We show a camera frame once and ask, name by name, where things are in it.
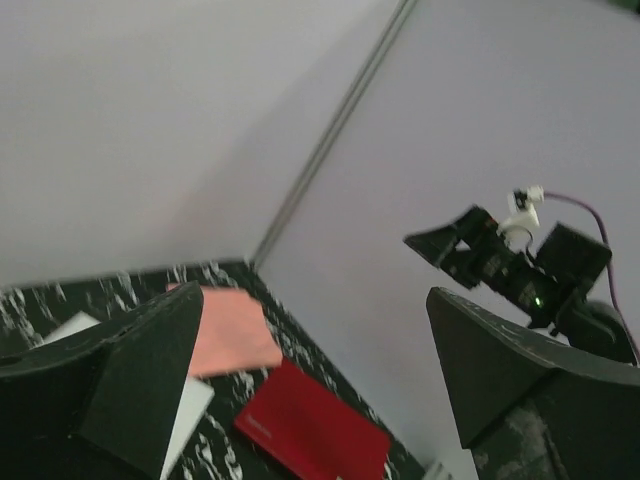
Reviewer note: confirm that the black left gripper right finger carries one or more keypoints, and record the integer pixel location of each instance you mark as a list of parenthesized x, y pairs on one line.
[(529, 407)]

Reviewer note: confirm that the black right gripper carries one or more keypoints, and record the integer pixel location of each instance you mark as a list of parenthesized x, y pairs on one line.
[(544, 286)]

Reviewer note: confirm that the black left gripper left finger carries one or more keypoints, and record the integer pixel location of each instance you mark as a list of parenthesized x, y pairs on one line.
[(101, 403)]

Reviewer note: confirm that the white printed paper sheet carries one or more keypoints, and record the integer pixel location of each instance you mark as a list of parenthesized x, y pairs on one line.
[(195, 398)]

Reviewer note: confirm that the red plastic clip folder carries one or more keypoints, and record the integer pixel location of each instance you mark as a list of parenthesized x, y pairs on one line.
[(310, 431)]

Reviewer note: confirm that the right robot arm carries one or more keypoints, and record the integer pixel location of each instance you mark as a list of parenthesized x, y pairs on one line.
[(593, 326)]

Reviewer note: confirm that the folded pink cloth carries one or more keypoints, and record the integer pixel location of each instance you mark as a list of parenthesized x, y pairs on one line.
[(233, 335)]

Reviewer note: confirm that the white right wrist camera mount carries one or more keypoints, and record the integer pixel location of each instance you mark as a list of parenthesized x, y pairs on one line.
[(522, 212)]

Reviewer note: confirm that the aluminium corner post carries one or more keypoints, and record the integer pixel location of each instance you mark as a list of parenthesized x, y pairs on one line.
[(332, 131)]

